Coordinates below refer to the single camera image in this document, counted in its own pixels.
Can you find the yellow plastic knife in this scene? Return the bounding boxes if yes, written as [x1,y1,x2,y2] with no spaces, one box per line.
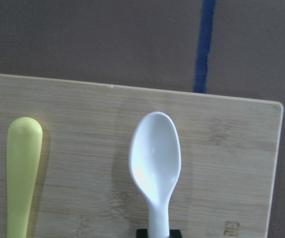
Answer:
[6,117,43,238]

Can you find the bamboo cutting board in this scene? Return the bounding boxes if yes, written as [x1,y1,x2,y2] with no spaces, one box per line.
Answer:
[0,74,284,238]

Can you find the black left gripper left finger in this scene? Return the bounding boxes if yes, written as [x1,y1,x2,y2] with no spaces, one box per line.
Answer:
[136,229,148,238]

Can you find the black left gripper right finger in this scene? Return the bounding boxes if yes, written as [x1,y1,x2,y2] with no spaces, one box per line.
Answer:
[169,229,182,238]

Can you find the white plastic spoon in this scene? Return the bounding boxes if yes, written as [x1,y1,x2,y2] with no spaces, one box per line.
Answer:
[129,112,181,238]

